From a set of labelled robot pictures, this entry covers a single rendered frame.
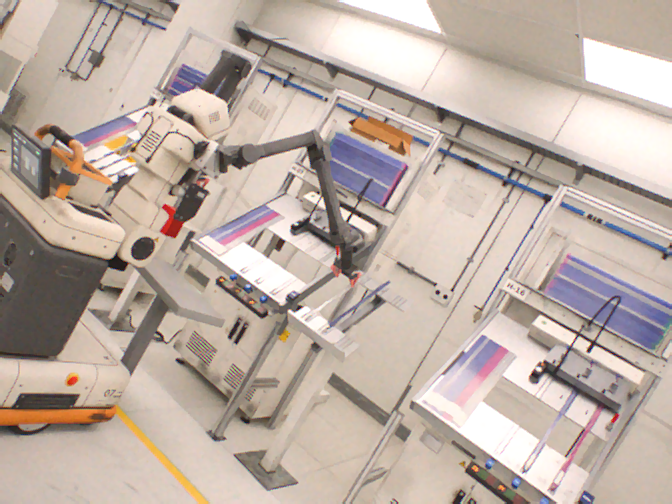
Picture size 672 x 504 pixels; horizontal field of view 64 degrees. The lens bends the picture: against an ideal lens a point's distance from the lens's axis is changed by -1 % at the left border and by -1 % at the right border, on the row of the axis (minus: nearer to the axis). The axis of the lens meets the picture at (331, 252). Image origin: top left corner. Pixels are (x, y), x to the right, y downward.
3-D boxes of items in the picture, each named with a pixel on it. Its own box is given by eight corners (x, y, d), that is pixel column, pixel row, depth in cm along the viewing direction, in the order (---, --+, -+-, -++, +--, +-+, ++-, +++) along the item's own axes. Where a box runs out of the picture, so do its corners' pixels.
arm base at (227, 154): (205, 142, 207) (224, 153, 201) (222, 138, 212) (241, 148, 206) (205, 163, 212) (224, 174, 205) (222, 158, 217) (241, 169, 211)
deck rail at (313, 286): (281, 315, 263) (281, 306, 259) (278, 313, 264) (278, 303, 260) (372, 250, 306) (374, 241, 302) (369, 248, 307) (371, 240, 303)
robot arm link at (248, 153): (308, 130, 244) (322, 124, 236) (318, 160, 246) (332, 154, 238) (226, 151, 216) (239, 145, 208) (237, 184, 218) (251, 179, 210)
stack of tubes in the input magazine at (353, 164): (381, 206, 297) (406, 162, 295) (313, 169, 321) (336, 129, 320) (389, 212, 308) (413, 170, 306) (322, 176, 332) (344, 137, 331)
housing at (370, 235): (365, 253, 305) (368, 233, 296) (301, 215, 329) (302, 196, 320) (374, 247, 310) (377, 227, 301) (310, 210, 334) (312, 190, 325)
